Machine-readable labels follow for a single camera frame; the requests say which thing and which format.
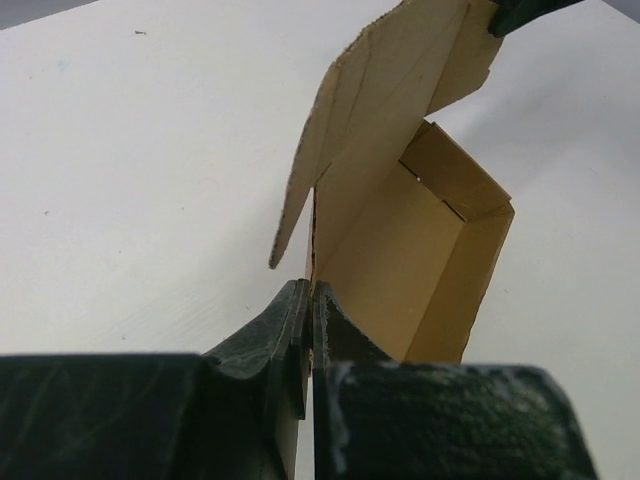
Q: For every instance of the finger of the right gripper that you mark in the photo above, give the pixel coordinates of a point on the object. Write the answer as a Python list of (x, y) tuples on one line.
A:
[(514, 14)]

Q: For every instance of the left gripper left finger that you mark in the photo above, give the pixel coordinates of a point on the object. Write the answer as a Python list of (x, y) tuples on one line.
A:
[(230, 413)]

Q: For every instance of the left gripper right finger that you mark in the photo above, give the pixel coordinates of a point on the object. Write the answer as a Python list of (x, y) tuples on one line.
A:
[(377, 418)]

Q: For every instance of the brown cardboard box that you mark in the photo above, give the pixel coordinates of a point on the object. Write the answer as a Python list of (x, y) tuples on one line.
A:
[(406, 227)]

